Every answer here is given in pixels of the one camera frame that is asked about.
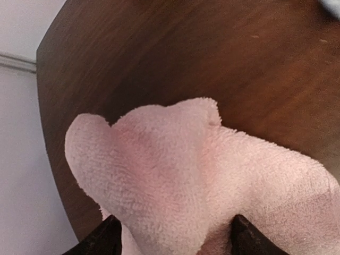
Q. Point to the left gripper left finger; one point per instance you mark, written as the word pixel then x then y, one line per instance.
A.
pixel 105 239

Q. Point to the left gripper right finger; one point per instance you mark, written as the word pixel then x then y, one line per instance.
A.
pixel 247 239

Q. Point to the pink towel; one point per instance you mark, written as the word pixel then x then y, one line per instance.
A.
pixel 175 177

